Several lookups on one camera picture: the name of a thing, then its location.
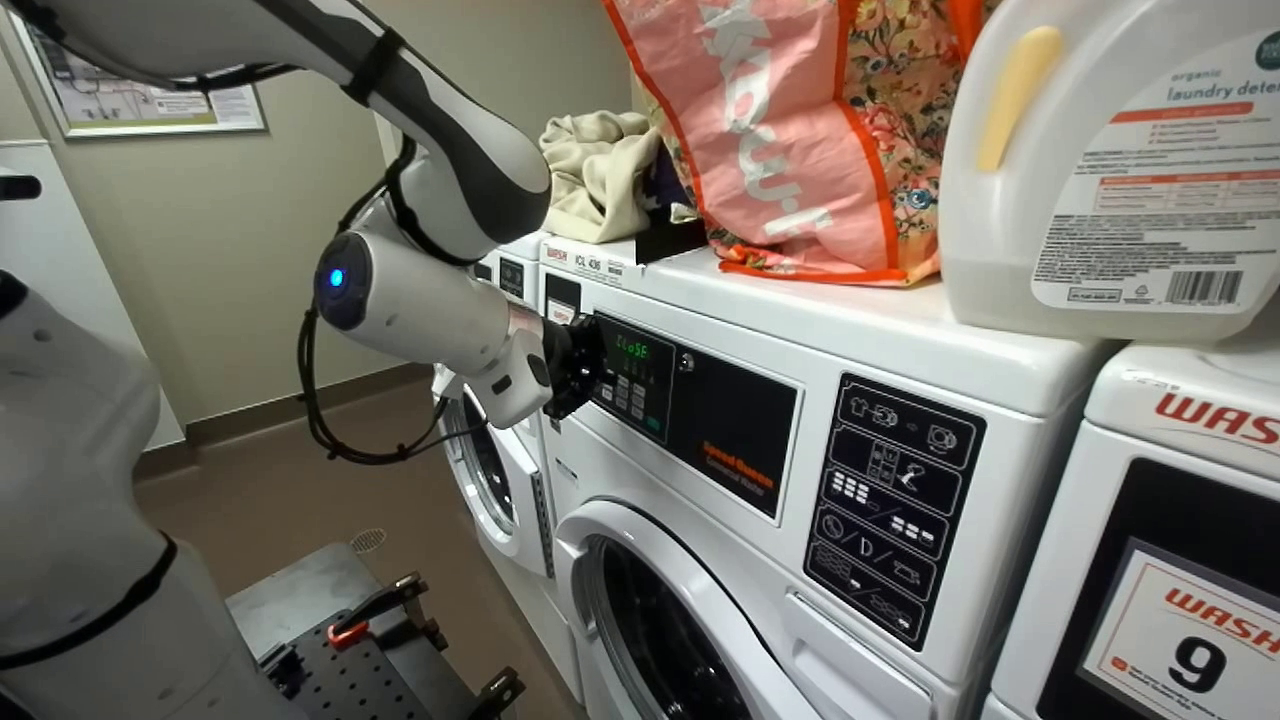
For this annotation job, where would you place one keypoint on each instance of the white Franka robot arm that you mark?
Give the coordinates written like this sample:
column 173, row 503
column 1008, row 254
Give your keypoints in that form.
column 413, row 307

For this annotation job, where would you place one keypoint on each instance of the green digit display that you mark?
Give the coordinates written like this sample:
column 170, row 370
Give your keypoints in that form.
column 630, row 348

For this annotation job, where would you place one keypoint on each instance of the white washing machine with number sign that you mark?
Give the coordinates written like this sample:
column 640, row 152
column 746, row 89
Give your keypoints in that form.
column 1160, row 400

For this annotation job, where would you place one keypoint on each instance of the white number nine sign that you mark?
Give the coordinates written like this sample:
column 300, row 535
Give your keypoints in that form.
column 1185, row 641

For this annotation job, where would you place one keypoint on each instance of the pink floral tote bag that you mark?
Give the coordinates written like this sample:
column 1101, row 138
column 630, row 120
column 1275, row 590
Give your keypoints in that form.
column 785, row 144

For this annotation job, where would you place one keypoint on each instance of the white laundry detergent jug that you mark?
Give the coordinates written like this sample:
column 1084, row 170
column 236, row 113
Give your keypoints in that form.
column 1106, row 162

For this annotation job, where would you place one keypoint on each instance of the black cloth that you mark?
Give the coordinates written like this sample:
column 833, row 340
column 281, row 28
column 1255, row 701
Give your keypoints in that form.
column 671, row 227

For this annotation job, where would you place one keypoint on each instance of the white button pad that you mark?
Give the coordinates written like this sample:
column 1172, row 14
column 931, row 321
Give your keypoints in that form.
column 632, row 400

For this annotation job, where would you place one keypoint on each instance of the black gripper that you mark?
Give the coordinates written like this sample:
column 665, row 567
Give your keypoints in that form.
column 560, row 364

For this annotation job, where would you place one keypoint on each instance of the beige crumpled cloth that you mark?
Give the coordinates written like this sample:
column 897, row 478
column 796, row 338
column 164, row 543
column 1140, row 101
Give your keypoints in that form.
column 602, row 165

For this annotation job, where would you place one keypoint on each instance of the white detergent drawer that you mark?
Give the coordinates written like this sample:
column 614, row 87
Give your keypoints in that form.
column 865, row 666

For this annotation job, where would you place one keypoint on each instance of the white washing machine with button pad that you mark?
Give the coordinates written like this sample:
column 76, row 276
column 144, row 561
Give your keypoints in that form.
column 854, row 334

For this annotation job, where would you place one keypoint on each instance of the black washer control panel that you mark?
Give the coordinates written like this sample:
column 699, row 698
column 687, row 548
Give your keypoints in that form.
column 734, row 427

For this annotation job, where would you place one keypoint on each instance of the framed wall poster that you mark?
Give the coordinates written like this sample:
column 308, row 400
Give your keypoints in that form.
column 144, row 113

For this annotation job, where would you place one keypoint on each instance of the round glass washer door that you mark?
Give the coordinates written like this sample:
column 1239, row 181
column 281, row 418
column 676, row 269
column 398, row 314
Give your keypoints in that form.
column 487, row 486
column 665, row 641

